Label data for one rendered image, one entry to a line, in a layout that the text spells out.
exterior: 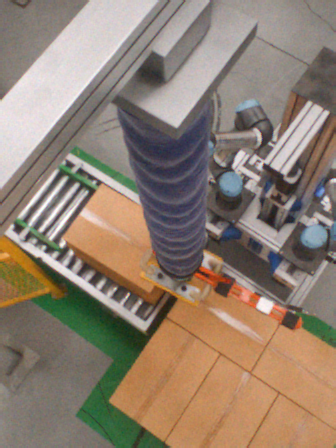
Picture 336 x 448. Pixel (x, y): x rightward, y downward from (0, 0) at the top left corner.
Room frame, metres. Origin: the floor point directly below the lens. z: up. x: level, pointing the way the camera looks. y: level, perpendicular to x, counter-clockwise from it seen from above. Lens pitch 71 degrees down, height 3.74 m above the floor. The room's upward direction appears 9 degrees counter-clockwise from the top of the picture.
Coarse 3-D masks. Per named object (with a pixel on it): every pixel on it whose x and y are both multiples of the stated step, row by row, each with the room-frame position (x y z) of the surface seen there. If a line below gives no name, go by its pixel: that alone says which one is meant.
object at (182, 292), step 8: (152, 264) 0.75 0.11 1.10; (144, 272) 0.71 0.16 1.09; (160, 272) 0.69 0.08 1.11; (152, 280) 0.66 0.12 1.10; (160, 280) 0.65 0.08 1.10; (168, 288) 0.61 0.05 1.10; (184, 288) 0.59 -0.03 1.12; (192, 288) 0.59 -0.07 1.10; (200, 288) 0.58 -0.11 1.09; (176, 296) 0.56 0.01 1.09; (184, 296) 0.55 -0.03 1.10; (192, 304) 0.51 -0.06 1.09
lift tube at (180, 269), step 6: (168, 216) 0.60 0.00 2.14; (198, 216) 0.63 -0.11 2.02; (156, 222) 0.63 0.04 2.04; (198, 258) 0.63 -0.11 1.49; (162, 264) 0.65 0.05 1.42; (168, 264) 0.62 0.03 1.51; (174, 264) 0.61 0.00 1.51; (180, 264) 0.61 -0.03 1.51; (186, 264) 0.61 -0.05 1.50; (192, 264) 0.61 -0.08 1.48; (198, 264) 0.63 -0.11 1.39; (168, 270) 0.62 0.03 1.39; (174, 270) 0.61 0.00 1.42; (180, 270) 0.61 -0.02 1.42; (186, 270) 0.61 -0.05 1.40; (192, 270) 0.61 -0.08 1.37
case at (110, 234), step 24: (96, 192) 1.27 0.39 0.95; (96, 216) 1.12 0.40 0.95; (120, 216) 1.10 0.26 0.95; (72, 240) 1.00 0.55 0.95; (96, 240) 0.97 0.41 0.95; (120, 240) 0.95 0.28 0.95; (144, 240) 0.93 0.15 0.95; (96, 264) 0.89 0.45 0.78; (120, 264) 0.81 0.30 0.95; (144, 288) 0.66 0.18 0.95
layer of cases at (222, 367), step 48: (192, 336) 0.42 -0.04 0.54; (240, 336) 0.38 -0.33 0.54; (288, 336) 0.33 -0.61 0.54; (144, 384) 0.18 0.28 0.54; (192, 384) 0.14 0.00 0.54; (240, 384) 0.10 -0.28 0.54; (288, 384) 0.06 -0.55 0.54; (192, 432) -0.12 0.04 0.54; (240, 432) -0.16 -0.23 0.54; (288, 432) -0.20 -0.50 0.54
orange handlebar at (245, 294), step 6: (204, 270) 0.64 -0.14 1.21; (210, 270) 0.64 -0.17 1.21; (198, 276) 0.62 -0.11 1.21; (204, 276) 0.61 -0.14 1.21; (210, 282) 0.58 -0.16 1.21; (240, 288) 0.53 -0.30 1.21; (234, 294) 0.50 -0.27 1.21; (240, 294) 0.50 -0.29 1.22; (246, 294) 0.49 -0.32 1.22; (252, 294) 0.49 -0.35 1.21; (240, 300) 0.47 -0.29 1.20; (246, 300) 0.46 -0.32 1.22; (258, 300) 0.46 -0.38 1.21; (252, 306) 0.43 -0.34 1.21; (276, 306) 0.41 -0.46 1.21; (270, 312) 0.39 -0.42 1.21; (282, 312) 0.38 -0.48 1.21; (276, 318) 0.36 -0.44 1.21; (300, 324) 0.31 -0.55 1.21
